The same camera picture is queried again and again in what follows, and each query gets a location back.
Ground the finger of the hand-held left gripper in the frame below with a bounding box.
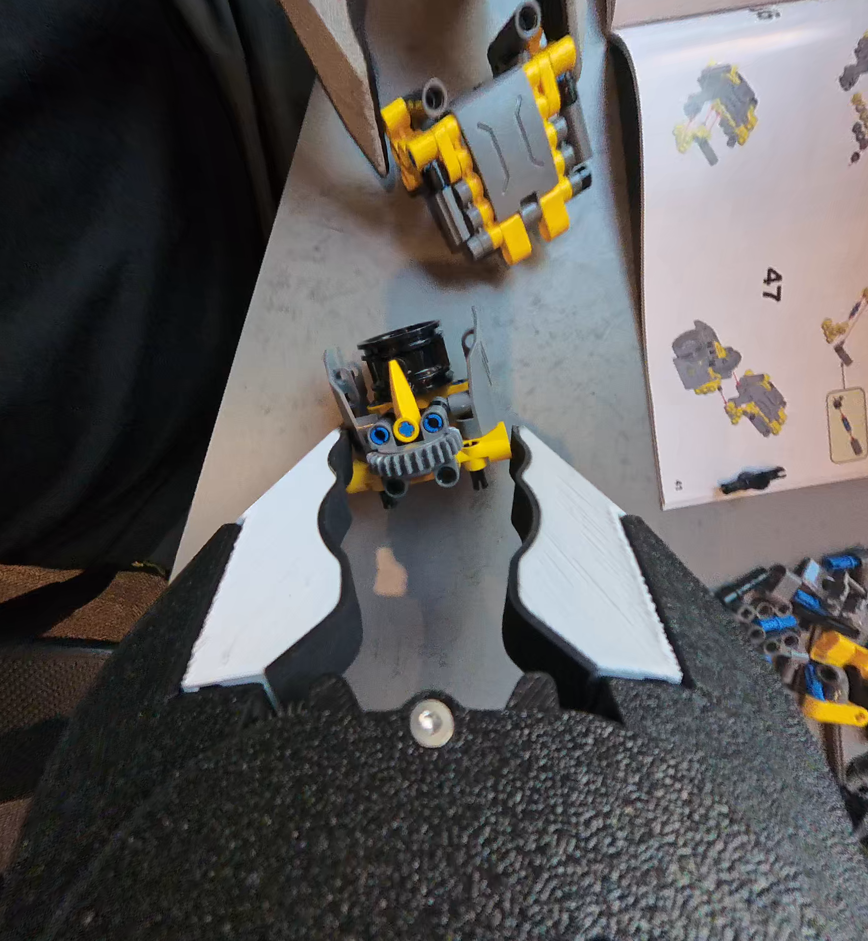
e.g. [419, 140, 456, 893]
[279, 0, 392, 179]

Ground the yellow grey brick head assembly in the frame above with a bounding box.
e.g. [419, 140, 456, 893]
[322, 307, 512, 512]

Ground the pile of building bricks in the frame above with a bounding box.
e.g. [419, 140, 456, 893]
[713, 547, 868, 920]

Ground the person's dark sweater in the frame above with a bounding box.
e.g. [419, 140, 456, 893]
[0, 0, 317, 582]

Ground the grey desk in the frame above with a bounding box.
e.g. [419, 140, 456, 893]
[169, 0, 868, 713]

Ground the black pin connector brick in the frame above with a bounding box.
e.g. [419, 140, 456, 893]
[719, 465, 788, 495]

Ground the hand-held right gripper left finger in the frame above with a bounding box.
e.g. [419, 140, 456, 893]
[181, 428, 365, 712]

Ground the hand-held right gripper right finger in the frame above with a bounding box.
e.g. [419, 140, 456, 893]
[502, 426, 683, 708]

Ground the small yellow grey brick assembly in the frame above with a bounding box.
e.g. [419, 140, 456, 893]
[380, 0, 595, 267]

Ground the open instruction booklet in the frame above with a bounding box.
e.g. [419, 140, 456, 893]
[610, 0, 868, 512]

